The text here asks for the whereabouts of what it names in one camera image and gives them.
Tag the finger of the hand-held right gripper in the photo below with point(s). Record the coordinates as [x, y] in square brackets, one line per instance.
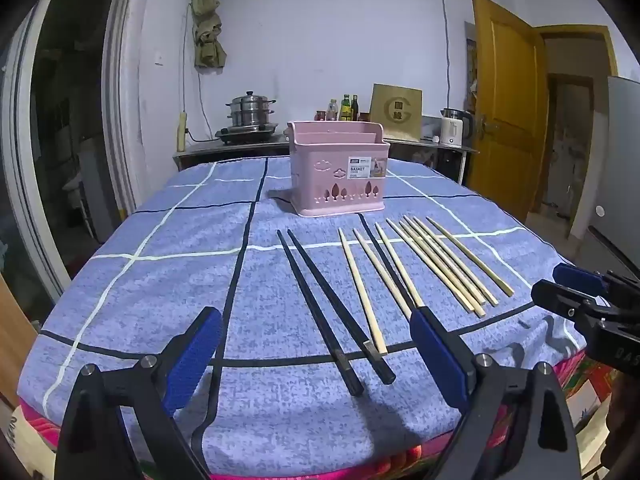
[560, 297]
[575, 277]

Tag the gold paper gift bag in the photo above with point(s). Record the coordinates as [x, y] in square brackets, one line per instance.
[396, 112]

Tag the yellow wooden door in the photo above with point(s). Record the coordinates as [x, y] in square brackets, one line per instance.
[505, 110]

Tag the pink plastic utensil basket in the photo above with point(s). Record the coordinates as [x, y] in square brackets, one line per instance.
[320, 175]

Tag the dark sauce bottle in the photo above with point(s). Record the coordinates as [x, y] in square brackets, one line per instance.
[355, 109]

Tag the grey refrigerator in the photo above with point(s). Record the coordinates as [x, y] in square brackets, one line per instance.
[620, 160]

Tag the glass sliding door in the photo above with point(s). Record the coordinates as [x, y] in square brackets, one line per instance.
[27, 125]

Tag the yellow power strip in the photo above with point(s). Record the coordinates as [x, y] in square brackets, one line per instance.
[181, 132]

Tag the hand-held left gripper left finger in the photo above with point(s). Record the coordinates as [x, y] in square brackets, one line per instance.
[195, 360]

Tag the blue plaid tablecloth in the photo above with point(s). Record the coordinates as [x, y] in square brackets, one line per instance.
[175, 220]

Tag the metal shelf table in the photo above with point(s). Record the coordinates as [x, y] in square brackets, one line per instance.
[440, 155]

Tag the green bottle with yellow label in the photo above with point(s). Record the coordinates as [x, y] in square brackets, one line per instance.
[346, 109]

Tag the wooden chopstick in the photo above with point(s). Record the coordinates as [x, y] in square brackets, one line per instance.
[396, 260]
[429, 265]
[455, 260]
[360, 287]
[469, 255]
[380, 270]
[440, 265]
[445, 260]

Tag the metal stove table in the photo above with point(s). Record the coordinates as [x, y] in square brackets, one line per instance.
[225, 152]

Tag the black cooktop stove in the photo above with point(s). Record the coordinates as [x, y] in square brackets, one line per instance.
[247, 134]

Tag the green knotted curtain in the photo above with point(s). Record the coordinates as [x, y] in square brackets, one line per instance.
[207, 20]

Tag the stainless steel steamer pot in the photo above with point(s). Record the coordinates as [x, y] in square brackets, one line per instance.
[250, 107]

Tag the white electric kettle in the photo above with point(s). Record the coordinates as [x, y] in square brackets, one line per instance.
[454, 127]

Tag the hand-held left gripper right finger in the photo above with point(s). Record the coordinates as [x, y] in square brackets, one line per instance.
[440, 355]

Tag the black chopstick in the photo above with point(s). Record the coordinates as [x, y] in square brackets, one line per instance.
[340, 305]
[387, 260]
[320, 312]

